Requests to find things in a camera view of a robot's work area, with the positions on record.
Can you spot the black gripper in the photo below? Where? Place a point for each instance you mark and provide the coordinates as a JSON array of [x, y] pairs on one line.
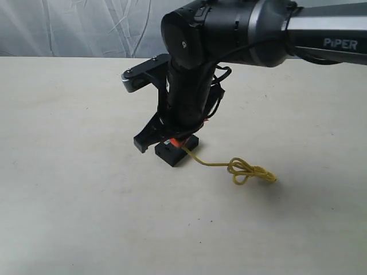
[[157, 131]]

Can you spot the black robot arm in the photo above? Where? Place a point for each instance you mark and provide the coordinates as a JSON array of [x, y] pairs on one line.
[[202, 34]]

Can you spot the black box with label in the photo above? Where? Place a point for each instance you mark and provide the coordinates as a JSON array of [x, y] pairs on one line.
[[171, 154]]

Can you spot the white backdrop curtain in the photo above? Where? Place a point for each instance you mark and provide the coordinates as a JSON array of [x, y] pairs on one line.
[[99, 29]]

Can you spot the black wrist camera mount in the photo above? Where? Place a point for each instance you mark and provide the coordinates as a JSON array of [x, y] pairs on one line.
[[152, 71]]

